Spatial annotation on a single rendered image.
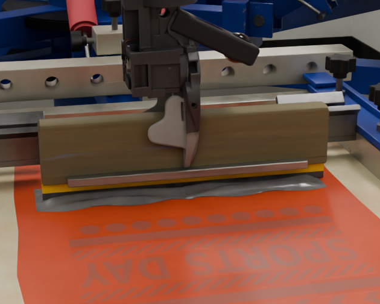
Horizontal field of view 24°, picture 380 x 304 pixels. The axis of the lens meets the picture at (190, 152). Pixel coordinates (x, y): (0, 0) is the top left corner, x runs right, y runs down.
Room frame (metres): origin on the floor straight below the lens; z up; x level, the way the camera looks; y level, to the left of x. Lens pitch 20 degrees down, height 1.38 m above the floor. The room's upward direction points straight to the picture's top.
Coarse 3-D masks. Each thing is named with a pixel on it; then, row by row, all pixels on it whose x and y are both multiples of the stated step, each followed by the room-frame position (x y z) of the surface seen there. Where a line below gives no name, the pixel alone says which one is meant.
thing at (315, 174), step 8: (256, 176) 1.03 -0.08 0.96; (264, 176) 1.03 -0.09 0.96; (272, 176) 1.03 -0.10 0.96; (280, 176) 1.03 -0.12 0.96; (288, 176) 1.03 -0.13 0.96; (312, 176) 1.04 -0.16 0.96; (320, 176) 1.04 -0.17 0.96; (160, 184) 1.00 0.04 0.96; (168, 184) 1.00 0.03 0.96; (176, 184) 1.00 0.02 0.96; (184, 184) 1.01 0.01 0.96; (192, 184) 1.01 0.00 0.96; (56, 192) 0.97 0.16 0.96; (64, 192) 0.97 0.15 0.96; (72, 192) 0.98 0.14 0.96; (80, 192) 0.98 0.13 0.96
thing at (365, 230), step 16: (272, 192) 1.00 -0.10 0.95; (288, 192) 1.00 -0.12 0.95; (304, 192) 1.00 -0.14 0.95; (320, 192) 1.00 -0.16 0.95; (336, 192) 1.00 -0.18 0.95; (192, 208) 0.95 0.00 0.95; (208, 208) 0.95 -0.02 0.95; (224, 208) 0.95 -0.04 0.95; (240, 208) 0.95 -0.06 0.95; (256, 208) 0.95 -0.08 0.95; (336, 208) 0.95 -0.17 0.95; (352, 208) 0.95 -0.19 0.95; (368, 208) 0.95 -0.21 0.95; (336, 224) 0.91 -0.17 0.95; (352, 224) 0.91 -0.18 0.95; (368, 224) 0.91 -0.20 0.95; (352, 240) 0.87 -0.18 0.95; (368, 240) 0.87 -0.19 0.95; (368, 256) 0.83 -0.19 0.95
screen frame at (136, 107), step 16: (224, 96) 1.29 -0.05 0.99; (240, 96) 1.29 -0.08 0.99; (256, 96) 1.29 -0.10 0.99; (272, 96) 1.29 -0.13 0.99; (0, 112) 1.21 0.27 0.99; (16, 112) 1.21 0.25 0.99; (48, 112) 1.21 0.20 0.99; (64, 112) 1.21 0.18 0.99; (80, 112) 1.21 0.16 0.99; (96, 112) 1.21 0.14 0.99; (112, 112) 1.22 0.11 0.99; (128, 112) 1.22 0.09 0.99; (352, 144) 1.13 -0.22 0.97; (368, 144) 1.08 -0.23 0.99; (368, 160) 1.08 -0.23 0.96
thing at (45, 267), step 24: (24, 168) 1.08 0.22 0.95; (24, 192) 1.00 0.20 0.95; (24, 216) 0.93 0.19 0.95; (48, 216) 0.93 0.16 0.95; (72, 216) 0.93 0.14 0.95; (96, 216) 0.93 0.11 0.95; (120, 216) 0.93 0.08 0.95; (144, 216) 0.93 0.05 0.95; (168, 216) 0.93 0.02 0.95; (24, 240) 0.87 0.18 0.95; (48, 240) 0.87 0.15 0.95; (24, 264) 0.81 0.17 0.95; (48, 264) 0.81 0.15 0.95; (72, 264) 0.81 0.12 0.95; (24, 288) 0.76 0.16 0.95; (48, 288) 0.76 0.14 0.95; (72, 288) 0.76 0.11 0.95
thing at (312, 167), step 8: (312, 168) 1.04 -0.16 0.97; (320, 168) 1.04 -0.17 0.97; (216, 176) 1.01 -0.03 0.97; (224, 176) 1.02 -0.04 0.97; (232, 176) 1.02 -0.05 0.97; (240, 176) 1.02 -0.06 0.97; (248, 176) 1.02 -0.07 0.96; (64, 184) 0.97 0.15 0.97; (112, 184) 0.99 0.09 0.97; (120, 184) 0.99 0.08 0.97; (128, 184) 0.99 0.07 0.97; (136, 184) 0.99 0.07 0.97; (144, 184) 1.00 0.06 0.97; (152, 184) 1.00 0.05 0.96; (48, 192) 0.97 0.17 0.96
